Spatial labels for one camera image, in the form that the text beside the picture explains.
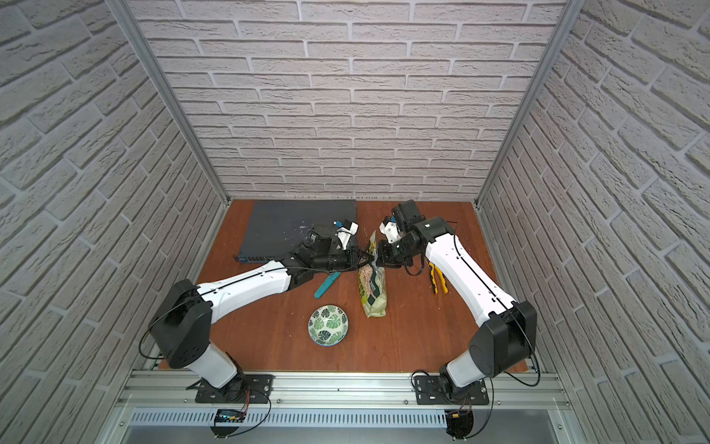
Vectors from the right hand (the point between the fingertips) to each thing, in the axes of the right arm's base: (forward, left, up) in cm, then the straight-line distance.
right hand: (372, 264), depth 77 cm
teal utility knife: (+6, +14, -18) cm, 24 cm away
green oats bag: (-3, 0, -6) cm, 7 cm away
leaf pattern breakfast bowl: (-10, +14, -19) cm, 26 cm away
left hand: (+4, 0, +2) cm, 4 cm away
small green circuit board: (-32, +41, -22) cm, 56 cm away
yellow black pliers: (+8, -23, -19) cm, 31 cm away
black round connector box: (-37, -20, -20) cm, 47 cm away
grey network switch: (+28, +35, -15) cm, 47 cm away
